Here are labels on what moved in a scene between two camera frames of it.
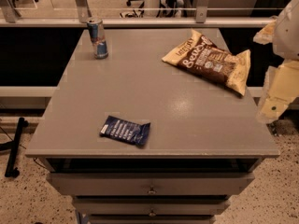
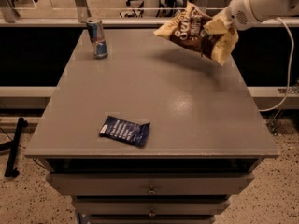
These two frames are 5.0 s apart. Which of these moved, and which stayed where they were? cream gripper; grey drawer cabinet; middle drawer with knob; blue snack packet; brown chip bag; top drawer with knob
Moved: cream gripper; brown chip bag
Stayed: grey drawer cabinet; top drawer with knob; middle drawer with knob; blue snack packet
